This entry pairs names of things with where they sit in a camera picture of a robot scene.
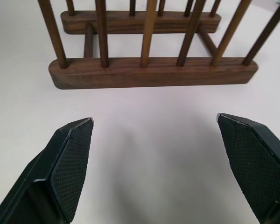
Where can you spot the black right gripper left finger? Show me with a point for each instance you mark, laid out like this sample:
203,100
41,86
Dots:
60,168

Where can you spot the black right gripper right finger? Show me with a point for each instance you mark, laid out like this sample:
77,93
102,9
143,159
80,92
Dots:
254,163

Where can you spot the dark wooden dish rack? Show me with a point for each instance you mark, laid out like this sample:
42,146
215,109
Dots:
154,46

